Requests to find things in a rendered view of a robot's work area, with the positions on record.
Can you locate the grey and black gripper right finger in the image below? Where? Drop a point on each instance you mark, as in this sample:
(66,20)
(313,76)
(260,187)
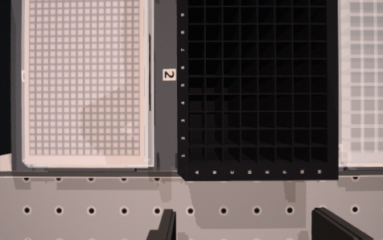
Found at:
(325,225)

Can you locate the black deep-well block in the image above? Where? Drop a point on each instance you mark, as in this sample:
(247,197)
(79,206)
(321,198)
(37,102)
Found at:
(218,77)

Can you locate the grey rectangular plate carrier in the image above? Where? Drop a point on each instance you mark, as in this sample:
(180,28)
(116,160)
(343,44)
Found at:
(165,89)

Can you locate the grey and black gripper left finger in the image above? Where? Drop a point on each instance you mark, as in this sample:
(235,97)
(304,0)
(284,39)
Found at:
(167,227)

